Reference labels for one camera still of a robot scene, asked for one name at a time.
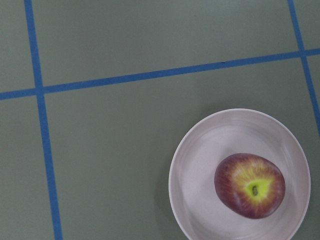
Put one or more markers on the red yellow apple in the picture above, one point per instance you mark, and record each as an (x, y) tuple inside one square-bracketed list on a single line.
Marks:
[(249, 185)]

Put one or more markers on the brown paper table cover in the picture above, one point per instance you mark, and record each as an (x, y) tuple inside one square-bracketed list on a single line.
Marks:
[(95, 96)]

